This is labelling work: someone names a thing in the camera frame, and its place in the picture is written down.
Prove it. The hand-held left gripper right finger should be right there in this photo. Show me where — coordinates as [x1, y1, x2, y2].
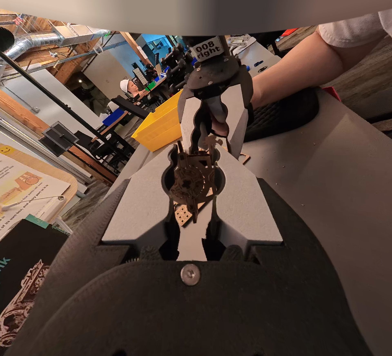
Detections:
[203, 149, 284, 247]

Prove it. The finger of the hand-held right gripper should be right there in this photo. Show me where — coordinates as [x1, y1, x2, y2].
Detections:
[178, 96, 204, 155]
[219, 84, 248, 161]

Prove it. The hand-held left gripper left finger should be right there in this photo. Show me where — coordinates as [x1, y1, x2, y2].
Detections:
[100, 144, 182, 259]

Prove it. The small wooden model part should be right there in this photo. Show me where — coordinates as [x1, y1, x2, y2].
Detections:
[203, 135, 224, 152]

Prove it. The wooden mechanical model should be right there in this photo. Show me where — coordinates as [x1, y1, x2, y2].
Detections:
[168, 140, 217, 224]

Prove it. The person's right forearm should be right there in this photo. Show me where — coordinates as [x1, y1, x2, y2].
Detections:
[249, 30, 386, 109]

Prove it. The black model kit box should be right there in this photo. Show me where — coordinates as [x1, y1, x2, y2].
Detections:
[0, 214, 70, 348]

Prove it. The person's right hand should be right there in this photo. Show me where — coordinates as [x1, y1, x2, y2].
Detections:
[211, 120, 230, 137]

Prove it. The yellow plastic bin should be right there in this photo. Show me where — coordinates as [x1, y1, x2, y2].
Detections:
[131, 88, 185, 152]

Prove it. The rack of black dumbbells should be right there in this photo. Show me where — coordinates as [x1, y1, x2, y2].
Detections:
[161, 43, 197, 91]

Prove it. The black padded cushion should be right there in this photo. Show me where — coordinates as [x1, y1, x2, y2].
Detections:
[243, 87, 321, 143]

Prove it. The wooden sheet with round holes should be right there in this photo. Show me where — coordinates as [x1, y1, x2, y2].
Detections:
[174, 200, 206, 227]

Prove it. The mannequin head with white helmet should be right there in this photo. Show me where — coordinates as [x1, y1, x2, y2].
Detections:
[119, 79, 145, 100]

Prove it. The black office chair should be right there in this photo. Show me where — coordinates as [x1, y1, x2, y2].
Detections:
[75, 130, 136, 173]

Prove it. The rounded wooden board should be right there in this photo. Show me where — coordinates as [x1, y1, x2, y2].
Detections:
[0, 140, 79, 235]

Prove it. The blue plastic bin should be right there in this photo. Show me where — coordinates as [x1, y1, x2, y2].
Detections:
[102, 111, 127, 126]

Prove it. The red plastic piece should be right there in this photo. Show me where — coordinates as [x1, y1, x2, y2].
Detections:
[322, 86, 341, 103]

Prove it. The grey square mounting plate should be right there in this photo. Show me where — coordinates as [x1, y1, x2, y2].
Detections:
[39, 121, 80, 157]

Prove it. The printed instruction sign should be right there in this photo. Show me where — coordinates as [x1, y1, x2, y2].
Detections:
[0, 143, 71, 234]

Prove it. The black metal pole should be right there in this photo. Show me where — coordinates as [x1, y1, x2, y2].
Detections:
[0, 51, 120, 146]

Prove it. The person's white shirt sleeve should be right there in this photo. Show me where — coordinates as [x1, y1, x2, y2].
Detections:
[318, 10, 392, 48]

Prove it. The silver ventilation duct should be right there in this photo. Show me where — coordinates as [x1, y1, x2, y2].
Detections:
[4, 25, 111, 60]

